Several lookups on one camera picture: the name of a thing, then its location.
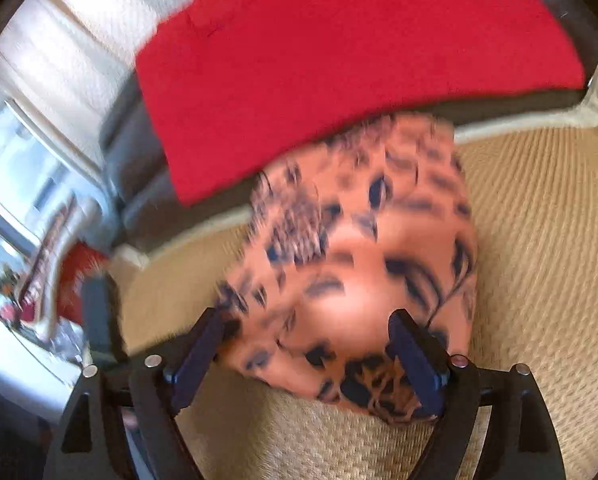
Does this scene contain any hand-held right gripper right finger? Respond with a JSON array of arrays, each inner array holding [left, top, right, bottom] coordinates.
[[386, 310, 567, 480]]

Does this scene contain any woven straw mat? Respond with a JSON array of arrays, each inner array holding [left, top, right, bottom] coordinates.
[[106, 67, 598, 480]]

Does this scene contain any red cloth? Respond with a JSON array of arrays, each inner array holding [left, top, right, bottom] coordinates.
[[135, 0, 587, 207]]

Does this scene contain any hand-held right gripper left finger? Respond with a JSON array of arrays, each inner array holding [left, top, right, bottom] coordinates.
[[41, 307, 227, 480]]

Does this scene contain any red patterned box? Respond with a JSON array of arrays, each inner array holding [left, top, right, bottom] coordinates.
[[54, 241, 110, 323]]

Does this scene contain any white lace cloth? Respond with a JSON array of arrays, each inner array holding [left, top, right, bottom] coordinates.
[[0, 0, 205, 186]]

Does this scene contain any orange floral garment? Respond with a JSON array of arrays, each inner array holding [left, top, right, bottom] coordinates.
[[214, 112, 480, 423]]

